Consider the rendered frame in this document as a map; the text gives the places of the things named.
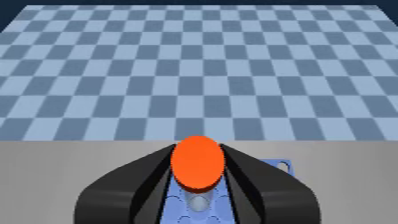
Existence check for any orange-capped clear centrifuge tube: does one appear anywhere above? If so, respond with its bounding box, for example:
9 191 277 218
169 134 227 212

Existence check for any blue tube rack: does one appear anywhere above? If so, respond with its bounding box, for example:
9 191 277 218
155 157 299 224

